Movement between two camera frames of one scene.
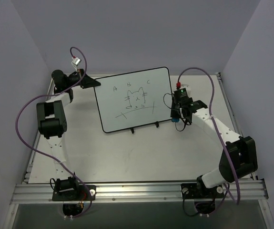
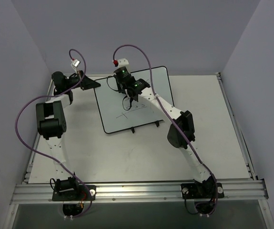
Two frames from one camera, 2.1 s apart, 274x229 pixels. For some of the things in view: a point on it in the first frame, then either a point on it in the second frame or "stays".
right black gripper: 175,110 to 132,94
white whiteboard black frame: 135,99 stays
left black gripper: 82,78 stays
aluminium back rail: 101,75 stays
